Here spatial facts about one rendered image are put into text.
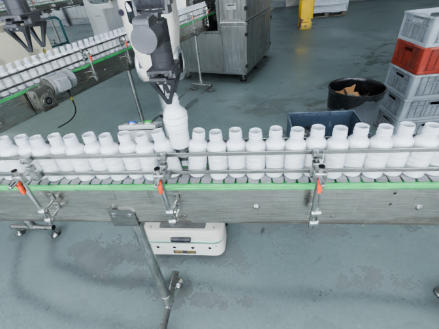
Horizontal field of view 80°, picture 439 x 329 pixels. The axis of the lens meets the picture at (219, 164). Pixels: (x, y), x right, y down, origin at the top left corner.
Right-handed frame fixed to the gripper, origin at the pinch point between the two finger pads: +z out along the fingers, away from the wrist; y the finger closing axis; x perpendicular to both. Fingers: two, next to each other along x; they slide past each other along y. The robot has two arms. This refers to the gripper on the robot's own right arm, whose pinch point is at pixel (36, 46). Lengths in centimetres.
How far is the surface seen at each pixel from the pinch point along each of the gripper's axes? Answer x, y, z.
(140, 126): 27.3, 2.2, 27.8
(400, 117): 208, -156, 113
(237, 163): 62, 18, 33
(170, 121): 44, 18, 18
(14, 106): -87, -66, 47
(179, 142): 45, 17, 25
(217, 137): 57, 17, 24
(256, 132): 68, 14, 25
